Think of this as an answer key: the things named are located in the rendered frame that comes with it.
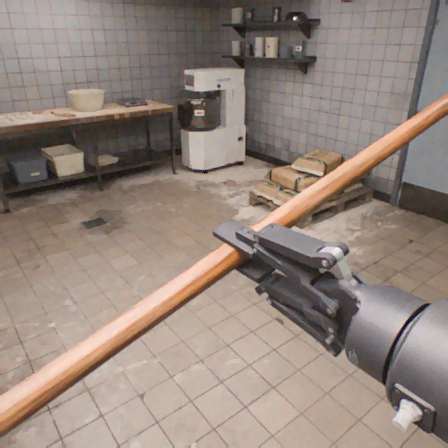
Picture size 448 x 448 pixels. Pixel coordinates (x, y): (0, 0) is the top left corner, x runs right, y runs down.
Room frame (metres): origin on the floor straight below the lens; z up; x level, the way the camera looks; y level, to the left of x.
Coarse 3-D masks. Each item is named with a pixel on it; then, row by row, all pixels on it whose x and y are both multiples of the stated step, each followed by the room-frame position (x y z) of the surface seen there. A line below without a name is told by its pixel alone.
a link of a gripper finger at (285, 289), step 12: (276, 276) 0.36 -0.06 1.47; (264, 288) 0.35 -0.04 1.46; (276, 288) 0.34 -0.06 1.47; (288, 288) 0.34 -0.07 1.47; (300, 288) 0.33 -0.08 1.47; (288, 300) 0.32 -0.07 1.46; (300, 300) 0.31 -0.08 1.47; (312, 300) 0.31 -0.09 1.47; (312, 312) 0.29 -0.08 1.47; (324, 324) 0.28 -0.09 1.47; (336, 324) 0.27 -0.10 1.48
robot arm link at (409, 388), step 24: (432, 312) 0.22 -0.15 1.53; (408, 336) 0.21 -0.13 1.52; (432, 336) 0.20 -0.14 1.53; (408, 360) 0.20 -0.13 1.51; (432, 360) 0.19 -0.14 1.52; (408, 384) 0.19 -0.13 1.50; (432, 384) 0.18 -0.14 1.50; (408, 408) 0.18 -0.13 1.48; (432, 408) 0.17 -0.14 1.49; (432, 432) 0.18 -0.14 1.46
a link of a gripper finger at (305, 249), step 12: (276, 228) 0.34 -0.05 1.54; (264, 240) 0.33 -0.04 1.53; (276, 240) 0.32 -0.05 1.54; (288, 240) 0.32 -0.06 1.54; (300, 240) 0.31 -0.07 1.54; (312, 240) 0.31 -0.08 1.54; (288, 252) 0.31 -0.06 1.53; (300, 252) 0.29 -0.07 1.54; (312, 252) 0.29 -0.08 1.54; (324, 252) 0.28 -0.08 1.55; (348, 252) 0.28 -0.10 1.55; (312, 264) 0.28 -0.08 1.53; (324, 264) 0.27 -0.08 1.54
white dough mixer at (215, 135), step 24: (192, 72) 5.17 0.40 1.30; (216, 72) 5.24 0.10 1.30; (240, 72) 5.48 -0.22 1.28; (192, 96) 5.26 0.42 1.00; (216, 96) 5.24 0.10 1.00; (240, 96) 5.47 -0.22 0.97; (192, 120) 5.04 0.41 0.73; (216, 120) 5.17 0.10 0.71; (240, 120) 5.47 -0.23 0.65; (192, 144) 5.08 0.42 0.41; (216, 144) 5.18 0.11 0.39; (240, 144) 5.44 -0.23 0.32; (192, 168) 5.08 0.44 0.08
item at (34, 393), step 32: (416, 128) 0.60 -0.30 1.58; (352, 160) 0.52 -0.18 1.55; (320, 192) 0.46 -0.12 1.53; (256, 224) 0.41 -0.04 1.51; (288, 224) 0.42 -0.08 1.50; (224, 256) 0.37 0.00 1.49; (192, 288) 0.33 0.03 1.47; (128, 320) 0.30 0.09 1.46; (160, 320) 0.31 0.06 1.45; (64, 352) 0.27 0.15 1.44; (96, 352) 0.27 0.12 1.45; (32, 384) 0.24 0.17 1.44; (64, 384) 0.25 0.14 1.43; (0, 416) 0.22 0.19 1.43
